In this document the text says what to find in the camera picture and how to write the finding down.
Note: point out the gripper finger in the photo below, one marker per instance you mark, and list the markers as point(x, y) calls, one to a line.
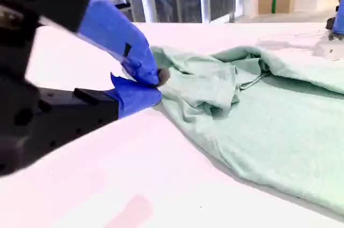
point(339, 15)
point(113, 26)
point(134, 99)

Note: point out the pale green T-shirt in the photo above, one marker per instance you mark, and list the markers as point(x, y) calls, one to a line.
point(255, 131)

